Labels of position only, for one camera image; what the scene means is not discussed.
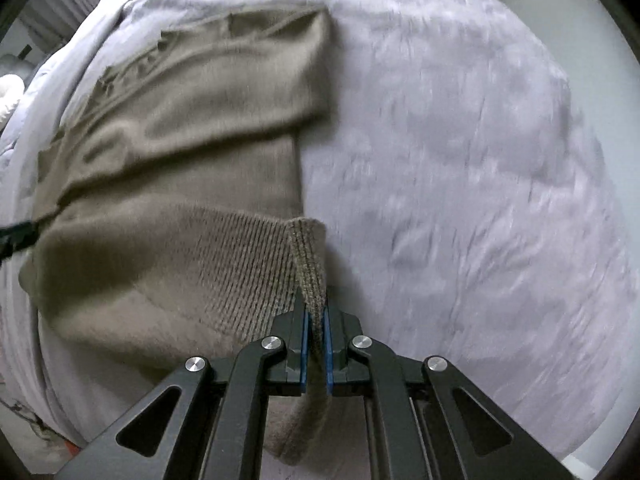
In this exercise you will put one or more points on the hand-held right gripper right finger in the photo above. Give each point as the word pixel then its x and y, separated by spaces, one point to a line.
pixel 327 355

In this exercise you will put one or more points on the orange object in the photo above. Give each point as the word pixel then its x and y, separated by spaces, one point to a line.
pixel 75 449

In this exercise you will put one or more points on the round white pleated pillow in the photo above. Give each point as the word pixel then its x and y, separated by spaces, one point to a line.
pixel 9 95

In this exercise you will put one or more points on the small dark wall socket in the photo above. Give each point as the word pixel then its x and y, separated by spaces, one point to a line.
pixel 26 51

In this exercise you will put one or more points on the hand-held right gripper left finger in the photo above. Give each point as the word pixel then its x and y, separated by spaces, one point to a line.
pixel 302 355

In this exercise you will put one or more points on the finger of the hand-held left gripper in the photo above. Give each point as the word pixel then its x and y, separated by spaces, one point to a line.
pixel 17 240

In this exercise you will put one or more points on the lavender embossed blanket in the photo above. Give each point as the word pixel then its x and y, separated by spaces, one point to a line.
pixel 450 160

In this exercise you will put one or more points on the olive brown knit sweater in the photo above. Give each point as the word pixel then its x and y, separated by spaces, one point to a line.
pixel 175 160

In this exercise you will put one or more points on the plain lavender blanket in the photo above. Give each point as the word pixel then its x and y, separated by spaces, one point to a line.
pixel 95 30

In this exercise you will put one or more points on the grey pleated curtain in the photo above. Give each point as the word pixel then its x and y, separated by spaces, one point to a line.
pixel 65 5

